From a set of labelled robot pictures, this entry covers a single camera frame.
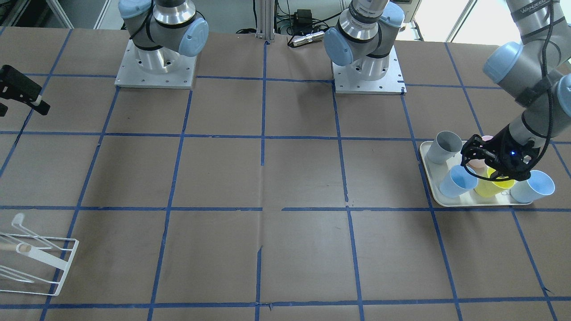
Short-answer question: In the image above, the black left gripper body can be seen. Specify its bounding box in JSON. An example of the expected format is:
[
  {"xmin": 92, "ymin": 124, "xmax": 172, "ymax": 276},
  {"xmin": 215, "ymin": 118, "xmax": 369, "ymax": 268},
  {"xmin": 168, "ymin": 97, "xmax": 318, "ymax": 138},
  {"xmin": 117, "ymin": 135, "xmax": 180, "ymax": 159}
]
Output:
[{"xmin": 480, "ymin": 126, "xmax": 540, "ymax": 181}]

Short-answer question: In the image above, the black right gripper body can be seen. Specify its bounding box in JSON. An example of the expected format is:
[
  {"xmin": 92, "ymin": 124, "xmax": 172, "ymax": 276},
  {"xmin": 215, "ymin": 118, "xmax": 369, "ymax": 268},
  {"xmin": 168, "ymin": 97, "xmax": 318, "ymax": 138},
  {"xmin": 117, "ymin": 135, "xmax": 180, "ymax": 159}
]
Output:
[{"xmin": 0, "ymin": 103, "xmax": 8, "ymax": 117}]

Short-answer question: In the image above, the light blue plastic cup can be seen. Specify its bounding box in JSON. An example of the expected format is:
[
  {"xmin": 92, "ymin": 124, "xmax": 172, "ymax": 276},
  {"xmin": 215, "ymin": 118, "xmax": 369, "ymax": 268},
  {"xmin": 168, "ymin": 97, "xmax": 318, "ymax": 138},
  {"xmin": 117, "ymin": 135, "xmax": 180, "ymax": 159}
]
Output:
[{"xmin": 439, "ymin": 165, "xmax": 479, "ymax": 198}]

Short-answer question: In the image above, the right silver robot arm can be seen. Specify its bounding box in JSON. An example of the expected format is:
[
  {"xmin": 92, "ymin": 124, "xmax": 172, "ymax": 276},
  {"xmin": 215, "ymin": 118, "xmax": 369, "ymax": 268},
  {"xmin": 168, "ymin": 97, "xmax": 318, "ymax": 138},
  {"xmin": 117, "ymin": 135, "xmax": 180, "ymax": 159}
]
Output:
[{"xmin": 116, "ymin": 0, "xmax": 209, "ymax": 89}]

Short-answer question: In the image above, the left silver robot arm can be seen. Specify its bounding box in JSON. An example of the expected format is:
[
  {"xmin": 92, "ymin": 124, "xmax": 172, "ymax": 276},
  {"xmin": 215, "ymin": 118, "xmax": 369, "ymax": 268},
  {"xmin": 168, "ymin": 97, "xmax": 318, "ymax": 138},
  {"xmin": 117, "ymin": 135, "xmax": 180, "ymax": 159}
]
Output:
[{"xmin": 323, "ymin": 0, "xmax": 570, "ymax": 181}]

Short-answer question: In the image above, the pink plastic cup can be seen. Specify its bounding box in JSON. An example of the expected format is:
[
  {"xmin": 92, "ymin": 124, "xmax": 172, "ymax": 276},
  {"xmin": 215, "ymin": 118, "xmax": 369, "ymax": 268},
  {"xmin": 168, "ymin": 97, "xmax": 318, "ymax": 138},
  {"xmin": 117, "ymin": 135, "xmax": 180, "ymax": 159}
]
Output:
[{"xmin": 468, "ymin": 136, "xmax": 493, "ymax": 169}]

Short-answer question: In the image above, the grey plastic cup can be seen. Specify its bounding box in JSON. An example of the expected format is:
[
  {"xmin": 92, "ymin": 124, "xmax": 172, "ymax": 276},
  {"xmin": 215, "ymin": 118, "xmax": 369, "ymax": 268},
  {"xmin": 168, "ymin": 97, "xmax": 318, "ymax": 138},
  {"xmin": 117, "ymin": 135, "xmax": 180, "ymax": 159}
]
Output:
[{"xmin": 426, "ymin": 131, "xmax": 463, "ymax": 165}]

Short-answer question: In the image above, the yellow plastic cup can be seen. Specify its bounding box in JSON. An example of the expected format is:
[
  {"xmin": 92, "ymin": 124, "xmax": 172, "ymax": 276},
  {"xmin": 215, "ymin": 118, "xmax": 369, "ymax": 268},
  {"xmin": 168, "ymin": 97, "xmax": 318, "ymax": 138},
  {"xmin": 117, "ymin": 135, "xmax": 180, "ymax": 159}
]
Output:
[{"xmin": 474, "ymin": 167, "xmax": 516, "ymax": 198}]

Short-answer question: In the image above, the cream plastic tray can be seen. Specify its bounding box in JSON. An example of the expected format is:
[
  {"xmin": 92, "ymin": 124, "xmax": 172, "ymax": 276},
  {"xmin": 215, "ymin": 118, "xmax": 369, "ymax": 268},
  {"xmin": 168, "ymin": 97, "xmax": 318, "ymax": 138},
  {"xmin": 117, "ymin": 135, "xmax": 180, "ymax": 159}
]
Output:
[{"xmin": 419, "ymin": 141, "xmax": 532, "ymax": 207}]

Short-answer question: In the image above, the silver metal cylinder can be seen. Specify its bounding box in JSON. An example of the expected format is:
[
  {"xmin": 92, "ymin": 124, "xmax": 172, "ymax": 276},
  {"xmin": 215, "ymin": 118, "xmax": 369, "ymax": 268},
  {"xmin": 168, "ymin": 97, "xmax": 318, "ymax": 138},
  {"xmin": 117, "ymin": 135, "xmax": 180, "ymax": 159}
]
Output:
[{"xmin": 287, "ymin": 31, "xmax": 325, "ymax": 48}]

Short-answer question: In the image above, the black power adapter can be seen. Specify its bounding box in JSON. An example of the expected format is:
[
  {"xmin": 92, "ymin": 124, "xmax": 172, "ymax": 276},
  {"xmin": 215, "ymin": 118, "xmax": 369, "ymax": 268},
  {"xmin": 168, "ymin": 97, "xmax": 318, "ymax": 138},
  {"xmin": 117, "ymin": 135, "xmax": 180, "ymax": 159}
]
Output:
[{"xmin": 293, "ymin": 9, "xmax": 313, "ymax": 27}]

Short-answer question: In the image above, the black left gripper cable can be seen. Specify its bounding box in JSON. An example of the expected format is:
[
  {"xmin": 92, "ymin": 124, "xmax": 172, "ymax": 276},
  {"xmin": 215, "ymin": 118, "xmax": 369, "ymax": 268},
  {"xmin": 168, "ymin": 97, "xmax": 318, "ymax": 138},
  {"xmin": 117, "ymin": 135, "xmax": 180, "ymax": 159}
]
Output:
[{"xmin": 462, "ymin": 0, "xmax": 558, "ymax": 182}]

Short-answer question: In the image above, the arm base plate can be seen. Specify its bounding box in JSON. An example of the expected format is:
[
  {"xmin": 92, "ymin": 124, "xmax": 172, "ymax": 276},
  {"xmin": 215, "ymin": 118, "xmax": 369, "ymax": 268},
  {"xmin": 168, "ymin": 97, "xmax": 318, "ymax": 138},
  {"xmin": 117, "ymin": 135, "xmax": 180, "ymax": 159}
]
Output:
[
  {"xmin": 331, "ymin": 46, "xmax": 407, "ymax": 95},
  {"xmin": 115, "ymin": 40, "xmax": 197, "ymax": 90}
]

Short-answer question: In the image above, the white wire cup rack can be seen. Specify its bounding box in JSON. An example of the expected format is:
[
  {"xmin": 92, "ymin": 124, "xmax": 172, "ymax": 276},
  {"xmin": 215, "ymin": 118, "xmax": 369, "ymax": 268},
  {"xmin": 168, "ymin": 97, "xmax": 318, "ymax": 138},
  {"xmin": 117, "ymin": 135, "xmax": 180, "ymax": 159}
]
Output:
[{"xmin": 1, "ymin": 213, "xmax": 79, "ymax": 296}]

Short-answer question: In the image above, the aluminium frame post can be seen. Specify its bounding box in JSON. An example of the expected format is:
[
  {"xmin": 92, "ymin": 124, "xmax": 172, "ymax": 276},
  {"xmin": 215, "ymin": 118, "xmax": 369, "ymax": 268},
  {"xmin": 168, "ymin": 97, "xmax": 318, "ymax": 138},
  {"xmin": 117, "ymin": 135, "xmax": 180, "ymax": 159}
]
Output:
[{"xmin": 254, "ymin": 0, "xmax": 275, "ymax": 43}]

